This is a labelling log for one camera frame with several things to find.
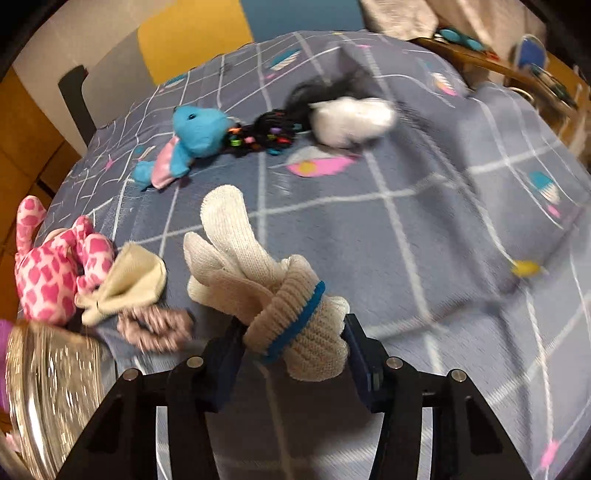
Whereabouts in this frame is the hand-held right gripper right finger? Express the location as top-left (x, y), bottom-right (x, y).
top-left (344, 314), bottom-right (532, 480)

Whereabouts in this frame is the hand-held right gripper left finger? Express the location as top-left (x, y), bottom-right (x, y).
top-left (55, 318), bottom-right (247, 480)

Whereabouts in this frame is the white knit glove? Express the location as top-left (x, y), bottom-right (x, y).
top-left (183, 185), bottom-right (351, 382)

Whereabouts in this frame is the pink striped scrunchie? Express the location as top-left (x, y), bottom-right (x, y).
top-left (116, 307), bottom-right (195, 354)

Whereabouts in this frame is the cream cloth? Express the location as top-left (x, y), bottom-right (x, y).
top-left (76, 244), bottom-right (168, 326)

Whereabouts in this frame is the blue grid printed blanket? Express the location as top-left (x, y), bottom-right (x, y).
top-left (34, 30), bottom-right (591, 480)

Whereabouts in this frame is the shiny woven basket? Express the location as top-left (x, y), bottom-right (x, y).
top-left (4, 320), bottom-right (117, 480)

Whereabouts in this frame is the pink spotted plush toy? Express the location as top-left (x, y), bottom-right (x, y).
top-left (14, 196), bottom-right (115, 322)

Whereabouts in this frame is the purple box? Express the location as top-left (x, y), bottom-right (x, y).
top-left (0, 318), bottom-right (14, 411)

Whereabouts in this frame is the blue plush toy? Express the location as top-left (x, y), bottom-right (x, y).
top-left (133, 105), bottom-right (232, 191)

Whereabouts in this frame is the black multicolour beaded toy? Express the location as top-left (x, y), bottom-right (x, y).
top-left (226, 108), bottom-right (302, 158)

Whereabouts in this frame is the white fluffy plush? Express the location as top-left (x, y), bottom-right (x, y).
top-left (307, 97), bottom-right (399, 148)

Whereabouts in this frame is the wooden wardrobe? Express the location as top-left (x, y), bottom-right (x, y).
top-left (0, 69), bottom-right (84, 324)

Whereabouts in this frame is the wooden nightstand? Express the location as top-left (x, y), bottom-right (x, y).
top-left (411, 34), bottom-right (585, 136)

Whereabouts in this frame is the grey yellow blue headboard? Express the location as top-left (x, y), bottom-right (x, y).
top-left (58, 0), bottom-right (365, 144)

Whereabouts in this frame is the teal toy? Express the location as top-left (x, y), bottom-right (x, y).
top-left (436, 27), bottom-right (486, 51)

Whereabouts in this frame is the patterned beige curtain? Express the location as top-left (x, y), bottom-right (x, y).
top-left (360, 0), bottom-right (546, 43)

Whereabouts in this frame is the small blue bag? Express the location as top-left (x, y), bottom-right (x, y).
top-left (512, 34), bottom-right (549, 71)

